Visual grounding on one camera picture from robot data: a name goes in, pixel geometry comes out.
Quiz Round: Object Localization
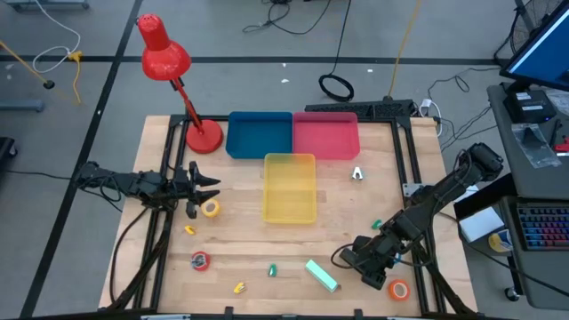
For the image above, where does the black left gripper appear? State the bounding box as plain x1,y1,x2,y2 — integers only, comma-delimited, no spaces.
171,160,222,220

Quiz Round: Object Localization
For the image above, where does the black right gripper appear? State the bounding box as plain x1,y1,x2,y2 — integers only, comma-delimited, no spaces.
340,230,401,291

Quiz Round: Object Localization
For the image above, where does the yellow tape roll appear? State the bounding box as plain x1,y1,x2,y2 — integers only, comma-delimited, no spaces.
200,198,221,219

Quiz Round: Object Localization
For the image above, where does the orange tape roll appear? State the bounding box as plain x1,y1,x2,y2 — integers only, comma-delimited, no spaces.
388,278,412,302

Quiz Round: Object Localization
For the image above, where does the mint green stapler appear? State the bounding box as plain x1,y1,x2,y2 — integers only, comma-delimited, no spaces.
304,260,340,293

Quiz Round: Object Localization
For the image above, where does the red tape roll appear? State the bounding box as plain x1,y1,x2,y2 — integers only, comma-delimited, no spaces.
190,251,212,272

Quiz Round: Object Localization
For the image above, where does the blue plastic tray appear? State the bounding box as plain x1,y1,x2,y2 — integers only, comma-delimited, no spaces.
225,110,294,160

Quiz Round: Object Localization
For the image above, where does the yellow plastic tray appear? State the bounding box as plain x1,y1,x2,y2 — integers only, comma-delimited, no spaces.
261,153,318,225

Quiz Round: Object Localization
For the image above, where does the white box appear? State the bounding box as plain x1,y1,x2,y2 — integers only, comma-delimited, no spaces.
457,206,506,244

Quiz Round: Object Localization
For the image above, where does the pink plastic tray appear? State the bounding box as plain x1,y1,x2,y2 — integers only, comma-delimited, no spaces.
292,111,361,161

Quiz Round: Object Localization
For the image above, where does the red desk lamp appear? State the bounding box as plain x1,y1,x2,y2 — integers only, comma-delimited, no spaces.
136,12,225,156

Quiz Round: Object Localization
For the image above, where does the black perforated bar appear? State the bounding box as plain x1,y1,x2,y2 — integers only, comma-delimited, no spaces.
304,98,417,120

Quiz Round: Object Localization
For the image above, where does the white power adapter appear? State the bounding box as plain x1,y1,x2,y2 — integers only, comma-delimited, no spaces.
417,97,444,137

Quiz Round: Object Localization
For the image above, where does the grey desk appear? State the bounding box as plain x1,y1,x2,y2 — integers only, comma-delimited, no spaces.
486,82,569,201

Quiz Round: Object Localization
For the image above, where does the grey cart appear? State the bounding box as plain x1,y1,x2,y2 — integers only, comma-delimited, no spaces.
453,172,569,311

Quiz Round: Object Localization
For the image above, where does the backlit keyboard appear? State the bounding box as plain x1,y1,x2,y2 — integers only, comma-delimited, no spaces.
515,202,569,252

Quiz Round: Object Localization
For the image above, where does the yellow rod with black foot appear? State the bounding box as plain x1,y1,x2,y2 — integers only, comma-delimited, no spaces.
0,39,57,90

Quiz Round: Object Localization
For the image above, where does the clear plastic bag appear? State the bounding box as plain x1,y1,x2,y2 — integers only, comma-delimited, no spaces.
510,122,562,170

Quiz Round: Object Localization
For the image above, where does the grey stand foot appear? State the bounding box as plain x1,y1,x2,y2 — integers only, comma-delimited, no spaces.
4,0,90,12
0,98,45,113

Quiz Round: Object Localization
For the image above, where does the black floor object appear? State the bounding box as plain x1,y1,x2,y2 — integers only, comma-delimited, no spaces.
0,136,19,170

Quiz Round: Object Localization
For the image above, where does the black mini computer box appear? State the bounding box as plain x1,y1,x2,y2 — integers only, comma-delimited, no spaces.
502,88,557,124

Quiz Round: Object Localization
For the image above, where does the computer monitor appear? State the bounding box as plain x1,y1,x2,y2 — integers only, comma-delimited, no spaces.
500,0,569,92

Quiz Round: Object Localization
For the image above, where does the black floor fan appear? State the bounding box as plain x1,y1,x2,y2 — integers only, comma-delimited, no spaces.
493,0,565,68

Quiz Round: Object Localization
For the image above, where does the black aluminium table frame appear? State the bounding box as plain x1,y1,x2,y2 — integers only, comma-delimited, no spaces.
100,113,479,320

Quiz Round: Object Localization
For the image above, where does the coiled black cable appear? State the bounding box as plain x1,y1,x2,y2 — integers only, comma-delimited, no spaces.
317,0,356,103

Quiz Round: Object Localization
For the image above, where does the black floor cable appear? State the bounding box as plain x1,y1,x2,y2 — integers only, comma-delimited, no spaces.
242,0,333,36

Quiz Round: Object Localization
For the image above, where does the yellow plug cable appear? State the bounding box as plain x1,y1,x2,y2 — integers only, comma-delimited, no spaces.
66,51,84,106

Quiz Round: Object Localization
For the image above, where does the white floor cable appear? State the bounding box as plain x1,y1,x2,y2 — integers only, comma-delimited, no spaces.
31,0,82,75

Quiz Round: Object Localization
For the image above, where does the yellow floor cable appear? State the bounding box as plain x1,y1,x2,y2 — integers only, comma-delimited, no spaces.
387,0,422,100

